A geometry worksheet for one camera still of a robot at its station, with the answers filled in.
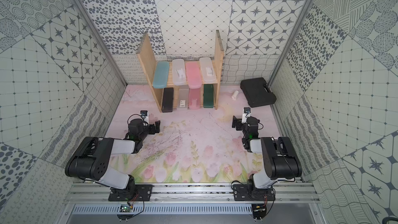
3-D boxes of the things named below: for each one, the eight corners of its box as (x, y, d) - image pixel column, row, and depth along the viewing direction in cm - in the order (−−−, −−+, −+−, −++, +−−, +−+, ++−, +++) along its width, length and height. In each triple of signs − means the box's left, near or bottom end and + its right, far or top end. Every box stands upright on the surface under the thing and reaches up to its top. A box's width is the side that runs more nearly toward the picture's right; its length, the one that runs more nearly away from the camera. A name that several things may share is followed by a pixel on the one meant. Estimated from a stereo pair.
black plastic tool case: (249, 107, 109) (251, 102, 105) (239, 84, 124) (240, 79, 120) (274, 103, 111) (277, 99, 107) (261, 81, 126) (263, 76, 122)
